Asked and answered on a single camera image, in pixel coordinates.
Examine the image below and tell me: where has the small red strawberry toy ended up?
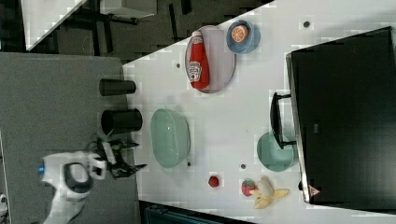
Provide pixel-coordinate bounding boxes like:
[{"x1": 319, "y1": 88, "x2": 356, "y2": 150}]
[{"x1": 208, "y1": 175, "x2": 219, "y2": 188}]

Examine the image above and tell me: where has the large red strawberry toy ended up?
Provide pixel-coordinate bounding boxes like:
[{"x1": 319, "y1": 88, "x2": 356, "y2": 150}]
[{"x1": 241, "y1": 179, "x2": 256, "y2": 197}]

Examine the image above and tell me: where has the blue bowl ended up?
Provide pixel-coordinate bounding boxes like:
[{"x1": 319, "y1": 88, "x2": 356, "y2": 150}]
[{"x1": 226, "y1": 20, "x2": 261, "y2": 54}]

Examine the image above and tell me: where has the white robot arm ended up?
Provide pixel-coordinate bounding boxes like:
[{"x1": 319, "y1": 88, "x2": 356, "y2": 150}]
[{"x1": 39, "y1": 137, "x2": 146, "y2": 224}]

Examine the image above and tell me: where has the peeled banana toy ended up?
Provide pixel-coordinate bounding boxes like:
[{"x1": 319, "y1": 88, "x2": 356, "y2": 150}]
[{"x1": 249, "y1": 176, "x2": 290, "y2": 209}]

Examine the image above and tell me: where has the red ketchup bottle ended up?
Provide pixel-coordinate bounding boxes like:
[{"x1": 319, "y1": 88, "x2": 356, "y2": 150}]
[{"x1": 188, "y1": 31, "x2": 210, "y2": 90}]

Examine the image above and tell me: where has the large black cylindrical holder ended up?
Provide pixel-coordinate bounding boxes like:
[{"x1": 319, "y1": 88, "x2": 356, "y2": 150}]
[{"x1": 101, "y1": 109, "x2": 143, "y2": 135}]

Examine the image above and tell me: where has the light green oval strainer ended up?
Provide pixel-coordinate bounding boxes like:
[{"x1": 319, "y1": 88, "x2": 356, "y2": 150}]
[{"x1": 150, "y1": 108, "x2": 191, "y2": 169}]

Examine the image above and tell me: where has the small black cylindrical holder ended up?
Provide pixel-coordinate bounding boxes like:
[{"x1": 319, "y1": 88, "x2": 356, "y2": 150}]
[{"x1": 99, "y1": 78, "x2": 136, "y2": 96}]

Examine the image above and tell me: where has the light green mug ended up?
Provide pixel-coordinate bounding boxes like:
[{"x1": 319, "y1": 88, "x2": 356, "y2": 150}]
[{"x1": 256, "y1": 133, "x2": 298, "y2": 172}]

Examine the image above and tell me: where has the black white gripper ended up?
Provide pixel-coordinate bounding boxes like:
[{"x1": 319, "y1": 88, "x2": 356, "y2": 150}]
[{"x1": 94, "y1": 137, "x2": 146, "y2": 179}]

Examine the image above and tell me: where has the grey round plate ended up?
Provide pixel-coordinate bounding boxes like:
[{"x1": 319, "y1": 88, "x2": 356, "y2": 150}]
[{"x1": 185, "y1": 25, "x2": 236, "y2": 93}]

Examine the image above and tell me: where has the orange slice toy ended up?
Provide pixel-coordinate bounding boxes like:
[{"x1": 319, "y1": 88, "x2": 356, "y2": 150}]
[{"x1": 232, "y1": 25, "x2": 249, "y2": 43}]

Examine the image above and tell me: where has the black toaster oven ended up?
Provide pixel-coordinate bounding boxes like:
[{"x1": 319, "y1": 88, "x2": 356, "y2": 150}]
[{"x1": 270, "y1": 26, "x2": 396, "y2": 214}]

